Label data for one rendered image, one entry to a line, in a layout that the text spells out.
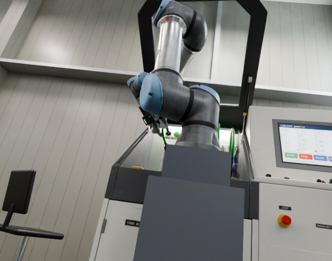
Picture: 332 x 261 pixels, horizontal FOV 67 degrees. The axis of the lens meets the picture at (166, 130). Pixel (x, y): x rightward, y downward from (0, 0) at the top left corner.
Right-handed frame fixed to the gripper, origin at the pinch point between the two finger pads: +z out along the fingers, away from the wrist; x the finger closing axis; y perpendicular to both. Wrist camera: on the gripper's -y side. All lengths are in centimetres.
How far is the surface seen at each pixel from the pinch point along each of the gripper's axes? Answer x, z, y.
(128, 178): -7.5, 9.8, 33.5
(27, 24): -302, -293, -195
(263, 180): 43, 39, 10
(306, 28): 69, -28, -432
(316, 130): 62, 43, -51
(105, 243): -17, 28, 55
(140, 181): -2.7, 13.8, 32.0
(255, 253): 33, 58, 31
